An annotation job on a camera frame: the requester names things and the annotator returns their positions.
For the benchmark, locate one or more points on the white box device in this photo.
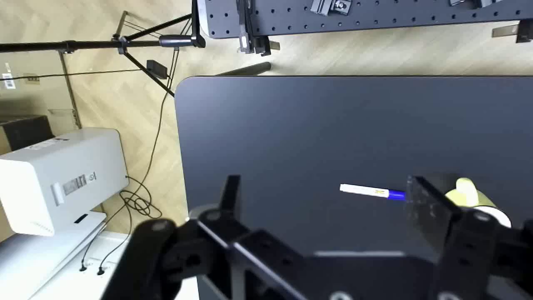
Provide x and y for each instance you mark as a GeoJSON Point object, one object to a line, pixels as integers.
{"type": "Point", "coordinates": [47, 185]}

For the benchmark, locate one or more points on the yellow mug with white rim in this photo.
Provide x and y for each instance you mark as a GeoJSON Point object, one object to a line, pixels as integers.
{"type": "Point", "coordinates": [466, 195]}

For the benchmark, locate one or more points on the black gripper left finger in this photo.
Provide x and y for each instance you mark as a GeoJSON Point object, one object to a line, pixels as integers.
{"type": "Point", "coordinates": [230, 197]}

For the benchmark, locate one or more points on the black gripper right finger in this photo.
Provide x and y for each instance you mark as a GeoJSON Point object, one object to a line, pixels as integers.
{"type": "Point", "coordinates": [430, 212]}

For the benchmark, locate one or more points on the black tripod stand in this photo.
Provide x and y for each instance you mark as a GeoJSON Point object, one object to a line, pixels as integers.
{"type": "Point", "coordinates": [121, 43]}

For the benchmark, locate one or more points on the white marker with blue cap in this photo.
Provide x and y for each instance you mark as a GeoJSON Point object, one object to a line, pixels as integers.
{"type": "Point", "coordinates": [375, 192]}

